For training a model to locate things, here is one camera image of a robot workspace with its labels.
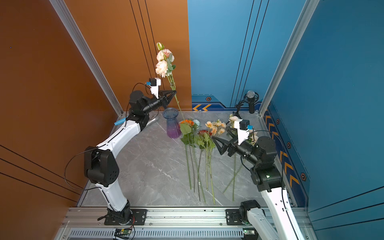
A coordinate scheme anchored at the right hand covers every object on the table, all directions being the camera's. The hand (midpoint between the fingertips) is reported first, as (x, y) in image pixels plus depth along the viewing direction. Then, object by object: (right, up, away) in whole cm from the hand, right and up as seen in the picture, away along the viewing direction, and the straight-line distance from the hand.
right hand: (220, 133), depth 63 cm
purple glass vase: (-25, +5, +30) cm, 39 cm away
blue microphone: (-68, +6, +49) cm, 84 cm away
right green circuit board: (+15, -47, +8) cm, 50 cm away
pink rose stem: (+12, -26, +24) cm, 38 cm away
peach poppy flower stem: (+4, +2, +43) cm, 43 cm away
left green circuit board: (-44, -48, +9) cm, 66 cm away
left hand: (-21, +22, +12) cm, 33 cm away
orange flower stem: (-17, +3, +34) cm, 39 cm away
